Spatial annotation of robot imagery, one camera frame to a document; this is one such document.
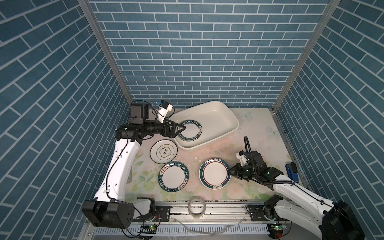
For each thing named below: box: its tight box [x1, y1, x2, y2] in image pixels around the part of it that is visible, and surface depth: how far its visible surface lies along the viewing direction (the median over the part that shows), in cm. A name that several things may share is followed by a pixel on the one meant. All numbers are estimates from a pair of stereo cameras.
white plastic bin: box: [170, 100, 240, 151], surface depth 110 cm
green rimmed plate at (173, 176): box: [158, 161, 190, 193], surface depth 87 cm
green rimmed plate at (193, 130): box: [177, 119, 203, 142], surface depth 107 cm
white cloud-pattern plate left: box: [149, 139, 178, 165], surface depth 98 cm
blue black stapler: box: [285, 162, 299, 184], surface depth 87 cm
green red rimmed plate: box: [199, 158, 231, 190], surface depth 84 cm
